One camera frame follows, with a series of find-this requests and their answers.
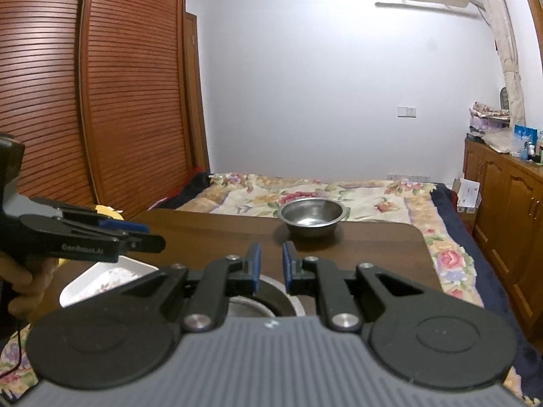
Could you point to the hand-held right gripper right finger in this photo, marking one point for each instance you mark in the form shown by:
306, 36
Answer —
287, 268

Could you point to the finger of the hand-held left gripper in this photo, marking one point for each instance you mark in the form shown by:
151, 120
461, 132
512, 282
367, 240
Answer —
85, 216
144, 242

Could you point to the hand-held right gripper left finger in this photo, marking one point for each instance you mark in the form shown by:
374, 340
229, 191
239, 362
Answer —
256, 268

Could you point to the large stainless steel bowl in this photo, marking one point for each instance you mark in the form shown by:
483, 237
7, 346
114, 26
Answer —
278, 294

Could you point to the white floral square plate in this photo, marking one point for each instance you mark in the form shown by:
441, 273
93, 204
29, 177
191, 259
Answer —
102, 282

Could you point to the person's left hand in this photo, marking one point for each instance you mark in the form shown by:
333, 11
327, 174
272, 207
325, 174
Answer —
25, 282

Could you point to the yellow plush toy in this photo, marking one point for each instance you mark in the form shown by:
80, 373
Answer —
109, 212

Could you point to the dark navy cloth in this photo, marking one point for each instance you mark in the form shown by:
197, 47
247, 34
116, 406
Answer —
186, 190

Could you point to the floral blanket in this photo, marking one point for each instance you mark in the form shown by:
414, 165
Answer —
360, 195

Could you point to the wooden louvered wardrobe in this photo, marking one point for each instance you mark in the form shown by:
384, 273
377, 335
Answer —
106, 93

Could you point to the white cardboard box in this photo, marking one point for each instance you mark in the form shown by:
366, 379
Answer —
466, 197

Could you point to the wooden cabinet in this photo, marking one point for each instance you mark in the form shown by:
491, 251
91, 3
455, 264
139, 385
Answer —
505, 220

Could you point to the clear plastic bag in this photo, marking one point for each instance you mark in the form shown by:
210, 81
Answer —
498, 142

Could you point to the pile of patterned cloth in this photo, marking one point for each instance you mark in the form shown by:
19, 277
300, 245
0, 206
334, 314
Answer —
488, 118

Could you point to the blue printed box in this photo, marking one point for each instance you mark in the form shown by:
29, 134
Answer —
524, 140

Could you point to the cream patterned curtain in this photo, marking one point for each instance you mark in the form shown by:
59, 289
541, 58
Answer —
507, 51

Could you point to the wall outlet strip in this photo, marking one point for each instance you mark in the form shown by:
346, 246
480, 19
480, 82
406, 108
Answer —
407, 177

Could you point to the white wall switch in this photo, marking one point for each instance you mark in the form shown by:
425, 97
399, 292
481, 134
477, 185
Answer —
407, 111

